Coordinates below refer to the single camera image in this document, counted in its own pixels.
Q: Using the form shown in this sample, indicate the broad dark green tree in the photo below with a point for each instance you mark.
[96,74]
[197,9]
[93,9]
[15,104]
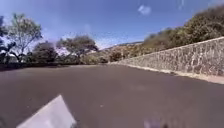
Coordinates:
[78,45]

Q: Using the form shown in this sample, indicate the dark grey asphalt road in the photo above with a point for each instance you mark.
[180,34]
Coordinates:
[126,96]

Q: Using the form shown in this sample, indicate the low hedge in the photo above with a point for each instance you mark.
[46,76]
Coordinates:
[43,63]

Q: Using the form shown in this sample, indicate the grey stone wall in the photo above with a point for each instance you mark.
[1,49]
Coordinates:
[196,58]

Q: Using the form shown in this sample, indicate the bushes above stone wall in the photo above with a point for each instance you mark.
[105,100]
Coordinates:
[200,26]

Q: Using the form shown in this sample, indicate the round dark bush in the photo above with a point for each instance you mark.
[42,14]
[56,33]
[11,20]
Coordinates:
[44,52]

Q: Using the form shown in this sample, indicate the tall thin-leaved tree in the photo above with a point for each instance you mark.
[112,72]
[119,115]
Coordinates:
[22,31]

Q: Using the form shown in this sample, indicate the dry brown hillside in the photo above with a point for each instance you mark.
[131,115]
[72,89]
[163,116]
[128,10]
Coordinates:
[116,51]

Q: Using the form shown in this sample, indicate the pale gravel strip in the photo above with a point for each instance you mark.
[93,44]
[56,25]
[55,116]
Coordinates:
[200,76]

